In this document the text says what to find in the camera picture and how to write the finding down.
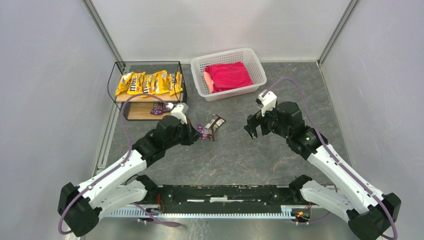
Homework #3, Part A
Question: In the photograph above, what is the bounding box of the black wire wooden shelf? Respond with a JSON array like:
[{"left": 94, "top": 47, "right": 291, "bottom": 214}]
[{"left": 107, "top": 61, "right": 188, "bottom": 121}]

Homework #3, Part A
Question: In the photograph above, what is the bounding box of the purple candy bag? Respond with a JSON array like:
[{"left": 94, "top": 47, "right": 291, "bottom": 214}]
[{"left": 150, "top": 102, "right": 164, "bottom": 116}]

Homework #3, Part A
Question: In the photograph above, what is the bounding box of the pink folded cloth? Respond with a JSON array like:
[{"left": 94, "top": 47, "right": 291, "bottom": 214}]
[{"left": 203, "top": 61, "right": 254, "bottom": 94}]

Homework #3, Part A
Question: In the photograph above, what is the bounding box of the brown candy bag top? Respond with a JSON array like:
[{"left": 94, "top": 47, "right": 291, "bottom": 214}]
[{"left": 204, "top": 114, "right": 226, "bottom": 142}]

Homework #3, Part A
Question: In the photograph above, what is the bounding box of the yellow M&M bag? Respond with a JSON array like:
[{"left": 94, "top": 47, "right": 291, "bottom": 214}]
[
  {"left": 127, "top": 72, "right": 146, "bottom": 95},
  {"left": 142, "top": 73, "right": 156, "bottom": 95}
]

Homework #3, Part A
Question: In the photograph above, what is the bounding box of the brown candy bag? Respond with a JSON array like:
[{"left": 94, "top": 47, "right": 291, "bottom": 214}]
[
  {"left": 204, "top": 114, "right": 226, "bottom": 142},
  {"left": 197, "top": 125, "right": 215, "bottom": 142}
]

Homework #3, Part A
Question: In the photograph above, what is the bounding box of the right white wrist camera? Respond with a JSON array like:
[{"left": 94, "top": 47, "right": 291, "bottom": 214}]
[{"left": 256, "top": 90, "right": 277, "bottom": 117}]

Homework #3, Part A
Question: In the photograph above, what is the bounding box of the yellow candy bag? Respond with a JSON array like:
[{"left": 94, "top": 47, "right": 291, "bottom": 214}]
[
  {"left": 154, "top": 70, "right": 169, "bottom": 95},
  {"left": 115, "top": 72, "right": 134, "bottom": 96},
  {"left": 167, "top": 71, "right": 184, "bottom": 96}
]

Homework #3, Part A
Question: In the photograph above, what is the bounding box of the purple cable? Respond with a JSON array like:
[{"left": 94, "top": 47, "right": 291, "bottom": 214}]
[
  {"left": 57, "top": 93, "right": 182, "bottom": 236},
  {"left": 263, "top": 77, "right": 398, "bottom": 240}
]

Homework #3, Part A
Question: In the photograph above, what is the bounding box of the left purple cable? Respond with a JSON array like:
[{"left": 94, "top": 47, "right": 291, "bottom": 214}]
[{"left": 57, "top": 93, "right": 182, "bottom": 236}]

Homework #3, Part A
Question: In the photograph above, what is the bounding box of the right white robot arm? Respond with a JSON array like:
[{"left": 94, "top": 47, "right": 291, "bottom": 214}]
[{"left": 244, "top": 101, "right": 402, "bottom": 240}]

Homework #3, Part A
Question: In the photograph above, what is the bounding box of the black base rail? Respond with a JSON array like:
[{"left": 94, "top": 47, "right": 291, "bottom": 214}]
[{"left": 138, "top": 185, "right": 308, "bottom": 214}]

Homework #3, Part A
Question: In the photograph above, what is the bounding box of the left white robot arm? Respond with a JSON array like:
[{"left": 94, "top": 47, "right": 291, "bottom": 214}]
[{"left": 57, "top": 115, "right": 201, "bottom": 237}]

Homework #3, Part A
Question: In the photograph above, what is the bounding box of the purple brown M&M bag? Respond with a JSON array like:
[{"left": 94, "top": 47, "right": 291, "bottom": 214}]
[{"left": 162, "top": 103, "right": 174, "bottom": 113}]

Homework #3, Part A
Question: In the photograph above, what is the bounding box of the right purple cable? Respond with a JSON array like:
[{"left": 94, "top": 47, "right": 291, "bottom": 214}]
[{"left": 263, "top": 77, "right": 398, "bottom": 240}]

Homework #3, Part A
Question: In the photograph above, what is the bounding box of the white plastic basket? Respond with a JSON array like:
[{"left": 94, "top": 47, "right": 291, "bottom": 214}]
[{"left": 190, "top": 47, "right": 267, "bottom": 102}]

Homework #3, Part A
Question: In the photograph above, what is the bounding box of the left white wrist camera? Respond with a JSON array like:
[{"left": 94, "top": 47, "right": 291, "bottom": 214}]
[{"left": 168, "top": 102, "right": 189, "bottom": 125}]

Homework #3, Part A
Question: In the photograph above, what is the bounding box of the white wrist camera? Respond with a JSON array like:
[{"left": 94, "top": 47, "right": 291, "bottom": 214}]
[
  {"left": 256, "top": 90, "right": 277, "bottom": 117},
  {"left": 168, "top": 102, "right": 189, "bottom": 125}
]

